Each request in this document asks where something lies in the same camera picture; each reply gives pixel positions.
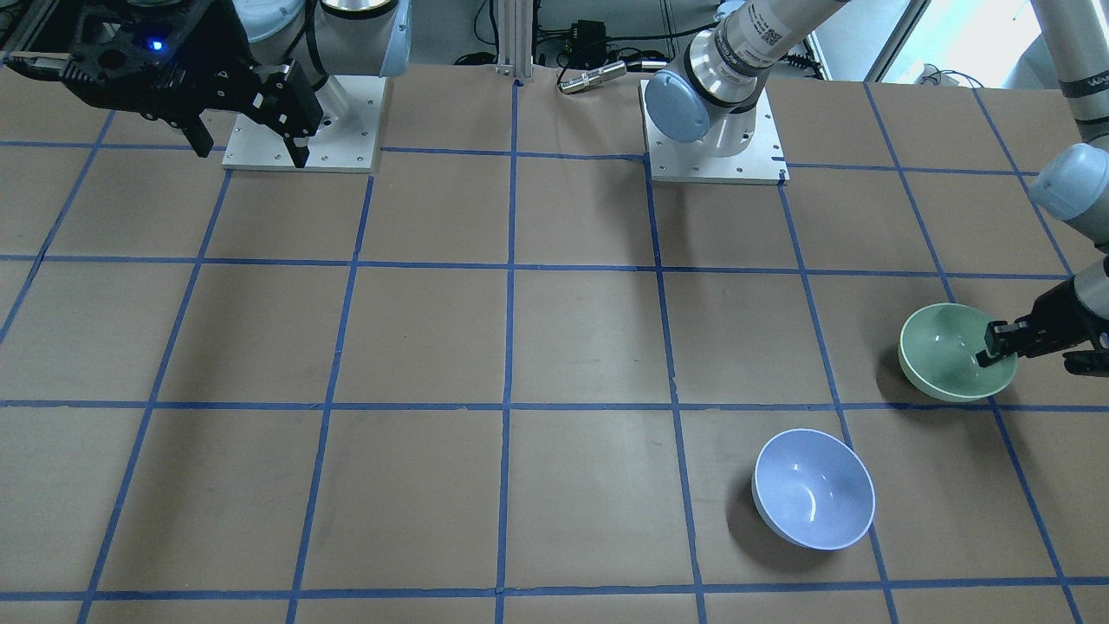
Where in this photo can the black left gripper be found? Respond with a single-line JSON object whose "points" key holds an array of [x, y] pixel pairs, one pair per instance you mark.
{"points": [[1059, 317]]}

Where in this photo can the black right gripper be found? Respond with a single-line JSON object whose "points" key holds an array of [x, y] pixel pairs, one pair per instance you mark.
{"points": [[227, 42]]}

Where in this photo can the green bowl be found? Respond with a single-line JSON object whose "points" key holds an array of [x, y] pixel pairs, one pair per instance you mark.
{"points": [[937, 348]]}

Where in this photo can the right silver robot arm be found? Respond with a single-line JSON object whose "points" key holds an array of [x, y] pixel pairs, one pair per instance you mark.
{"points": [[348, 49]]}

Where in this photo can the blue bowl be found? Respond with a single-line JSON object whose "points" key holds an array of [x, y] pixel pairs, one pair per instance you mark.
{"points": [[813, 490]]}

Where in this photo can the silver metal cylinder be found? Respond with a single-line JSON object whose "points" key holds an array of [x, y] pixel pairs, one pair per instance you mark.
{"points": [[593, 78]]}

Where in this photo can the aluminium frame post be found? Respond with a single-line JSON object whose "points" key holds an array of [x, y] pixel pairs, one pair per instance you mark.
{"points": [[514, 31]]}

